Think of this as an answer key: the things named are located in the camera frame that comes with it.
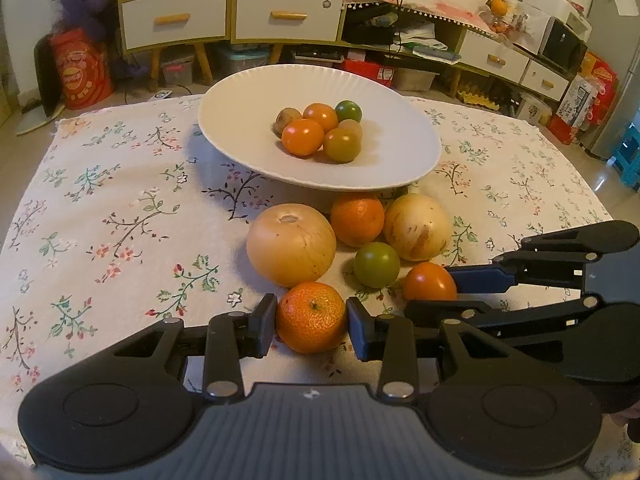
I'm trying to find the orange on fruit stand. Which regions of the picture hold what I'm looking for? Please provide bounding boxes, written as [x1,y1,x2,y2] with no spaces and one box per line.
[486,0,509,18]

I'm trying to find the white drawer cabinet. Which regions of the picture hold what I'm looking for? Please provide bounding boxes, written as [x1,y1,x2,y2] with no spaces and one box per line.
[117,0,230,91]
[228,0,346,64]

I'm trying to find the small green tomato plate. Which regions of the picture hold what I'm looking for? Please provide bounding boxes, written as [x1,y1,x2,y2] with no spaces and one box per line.
[334,100,362,122]

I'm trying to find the floral white tablecloth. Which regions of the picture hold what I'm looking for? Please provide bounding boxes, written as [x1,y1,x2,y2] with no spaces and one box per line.
[1,96,611,479]

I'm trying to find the brown kiwi fruit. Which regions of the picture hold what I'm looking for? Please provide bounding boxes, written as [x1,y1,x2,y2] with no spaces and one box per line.
[271,107,303,138]

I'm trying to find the pale streaked melon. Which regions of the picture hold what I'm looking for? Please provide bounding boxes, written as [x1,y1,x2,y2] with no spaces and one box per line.
[383,193,452,261]

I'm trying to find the red-orange tomato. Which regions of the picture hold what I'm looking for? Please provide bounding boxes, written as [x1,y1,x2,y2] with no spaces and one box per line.
[402,261,458,301]

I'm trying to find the red box under shelf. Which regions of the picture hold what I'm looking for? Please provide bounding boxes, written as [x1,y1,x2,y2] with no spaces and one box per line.
[340,58,395,88]

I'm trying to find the grey refrigerator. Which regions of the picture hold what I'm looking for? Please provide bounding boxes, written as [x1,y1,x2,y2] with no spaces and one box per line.
[584,0,640,159]

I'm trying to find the orange mandarin with stem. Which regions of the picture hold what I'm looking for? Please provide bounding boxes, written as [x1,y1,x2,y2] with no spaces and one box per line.
[276,282,347,354]

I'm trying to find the low tv shelf unit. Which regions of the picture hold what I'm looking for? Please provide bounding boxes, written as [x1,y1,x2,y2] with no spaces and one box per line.
[341,0,573,103]

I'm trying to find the blue plastic stool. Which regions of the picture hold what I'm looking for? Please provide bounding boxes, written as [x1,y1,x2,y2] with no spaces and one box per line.
[608,113,639,192]

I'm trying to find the large pale round melon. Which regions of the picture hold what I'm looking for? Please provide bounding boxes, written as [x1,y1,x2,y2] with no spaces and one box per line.
[245,204,336,288]

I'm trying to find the orange tomato front plate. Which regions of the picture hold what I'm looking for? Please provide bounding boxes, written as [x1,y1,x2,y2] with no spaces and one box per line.
[281,118,324,158]

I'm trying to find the white fluted plate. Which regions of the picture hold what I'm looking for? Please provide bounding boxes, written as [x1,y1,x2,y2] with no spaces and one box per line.
[198,64,442,191]

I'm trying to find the right white drawer cabinet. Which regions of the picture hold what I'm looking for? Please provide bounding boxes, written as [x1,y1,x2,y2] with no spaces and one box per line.
[228,0,346,64]

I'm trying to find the red orange printed bag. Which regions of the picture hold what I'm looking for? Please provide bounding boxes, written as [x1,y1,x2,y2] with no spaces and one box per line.
[49,28,114,110]

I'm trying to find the left white drawer cabinet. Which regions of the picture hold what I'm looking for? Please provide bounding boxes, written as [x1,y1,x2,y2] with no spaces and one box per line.
[117,0,230,91]

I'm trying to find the orange tomato back plate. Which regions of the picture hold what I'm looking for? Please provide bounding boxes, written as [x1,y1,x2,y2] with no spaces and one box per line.
[303,103,338,132]

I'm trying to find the purple plush toy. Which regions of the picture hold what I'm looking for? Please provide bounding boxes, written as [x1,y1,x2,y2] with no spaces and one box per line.
[53,0,118,42]

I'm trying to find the orange tomato plate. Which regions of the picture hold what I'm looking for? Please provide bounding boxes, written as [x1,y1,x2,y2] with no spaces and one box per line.
[303,103,338,132]
[281,118,324,158]

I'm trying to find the olive green tomato plate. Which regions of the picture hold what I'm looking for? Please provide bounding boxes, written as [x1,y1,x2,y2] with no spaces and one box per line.
[323,128,361,164]

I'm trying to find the small tan fruit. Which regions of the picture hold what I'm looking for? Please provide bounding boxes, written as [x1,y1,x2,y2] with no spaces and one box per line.
[338,119,362,140]

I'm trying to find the green tomato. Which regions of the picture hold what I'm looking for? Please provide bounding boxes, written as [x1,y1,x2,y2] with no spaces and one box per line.
[354,242,400,289]

